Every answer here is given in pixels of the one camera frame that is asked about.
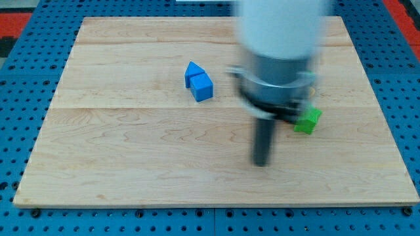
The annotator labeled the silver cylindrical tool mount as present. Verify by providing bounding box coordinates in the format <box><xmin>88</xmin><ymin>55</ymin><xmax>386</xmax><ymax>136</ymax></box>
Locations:
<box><xmin>226</xmin><ymin>49</ymin><xmax>317</xmax><ymax>123</ymax></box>

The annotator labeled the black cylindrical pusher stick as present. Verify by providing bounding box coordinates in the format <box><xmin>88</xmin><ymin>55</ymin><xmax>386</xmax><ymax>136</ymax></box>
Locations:
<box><xmin>252</xmin><ymin>119</ymin><xmax>276</xmax><ymax>167</ymax></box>

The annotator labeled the green star block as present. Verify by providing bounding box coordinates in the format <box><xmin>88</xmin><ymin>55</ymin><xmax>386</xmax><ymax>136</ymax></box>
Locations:
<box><xmin>293</xmin><ymin>106</ymin><xmax>323</xmax><ymax>134</ymax></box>

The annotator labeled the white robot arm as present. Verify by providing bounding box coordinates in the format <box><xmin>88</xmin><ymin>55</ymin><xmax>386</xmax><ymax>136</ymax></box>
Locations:
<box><xmin>228</xmin><ymin>0</ymin><xmax>329</xmax><ymax>167</ymax></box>

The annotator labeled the blue cube block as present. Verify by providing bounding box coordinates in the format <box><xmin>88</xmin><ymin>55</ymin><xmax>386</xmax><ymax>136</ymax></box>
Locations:
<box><xmin>190</xmin><ymin>73</ymin><xmax>213</xmax><ymax>102</ymax></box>

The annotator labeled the blue triangular prism block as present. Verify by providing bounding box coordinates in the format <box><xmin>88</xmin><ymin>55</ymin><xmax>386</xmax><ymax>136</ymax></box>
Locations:
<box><xmin>184</xmin><ymin>61</ymin><xmax>205</xmax><ymax>88</ymax></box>

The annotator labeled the light wooden board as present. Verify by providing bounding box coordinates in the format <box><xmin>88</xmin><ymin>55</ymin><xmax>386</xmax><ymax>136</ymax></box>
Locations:
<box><xmin>13</xmin><ymin>16</ymin><xmax>419</xmax><ymax>208</ymax></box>

